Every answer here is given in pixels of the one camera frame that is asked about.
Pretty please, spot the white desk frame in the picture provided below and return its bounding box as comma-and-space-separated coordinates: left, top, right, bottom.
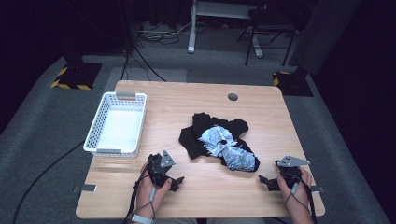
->
187, 0, 269, 59

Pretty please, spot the tangle of floor cables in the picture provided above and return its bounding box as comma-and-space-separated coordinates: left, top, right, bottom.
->
135, 20, 191, 47

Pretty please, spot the person's left hand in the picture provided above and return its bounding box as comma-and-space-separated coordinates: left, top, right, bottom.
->
135, 163, 173, 219

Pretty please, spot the white plastic basket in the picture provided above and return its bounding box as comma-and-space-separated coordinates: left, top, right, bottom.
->
82, 91, 148, 158

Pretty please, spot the black metal chair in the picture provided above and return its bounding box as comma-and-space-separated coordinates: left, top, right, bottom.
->
236, 3, 297, 67

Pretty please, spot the black stand pole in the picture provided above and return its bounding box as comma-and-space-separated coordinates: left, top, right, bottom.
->
117, 0, 139, 52

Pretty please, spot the grey upright panel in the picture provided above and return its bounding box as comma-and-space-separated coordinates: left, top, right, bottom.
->
288, 0, 362, 77

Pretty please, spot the black yellow-striped stand base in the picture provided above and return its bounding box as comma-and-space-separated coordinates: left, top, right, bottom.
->
272, 70, 314, 98
50, 62, 103, 91

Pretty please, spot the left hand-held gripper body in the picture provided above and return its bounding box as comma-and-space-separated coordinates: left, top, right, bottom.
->
146, 149, 177, 189

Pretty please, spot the black floor cable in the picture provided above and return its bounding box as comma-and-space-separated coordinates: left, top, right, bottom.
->
11, 140, 86, 224

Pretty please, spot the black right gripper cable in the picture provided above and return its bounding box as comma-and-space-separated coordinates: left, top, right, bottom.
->
290, 172, 318, 224

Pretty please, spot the black printed T-shirt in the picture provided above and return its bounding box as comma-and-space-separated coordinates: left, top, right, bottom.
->
178, 112, 261, 173

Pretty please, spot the black cable from pole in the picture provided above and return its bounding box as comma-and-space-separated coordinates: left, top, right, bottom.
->
120, 46, 168, 83

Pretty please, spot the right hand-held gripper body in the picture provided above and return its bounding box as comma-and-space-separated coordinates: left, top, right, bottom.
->
275, 155, 311, 190

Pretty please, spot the person's right hand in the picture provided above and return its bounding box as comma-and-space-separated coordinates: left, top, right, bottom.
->
276, 166, 313, 215

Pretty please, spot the grey wristwatch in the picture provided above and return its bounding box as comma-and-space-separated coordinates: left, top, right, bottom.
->
130, 213, 154, 224

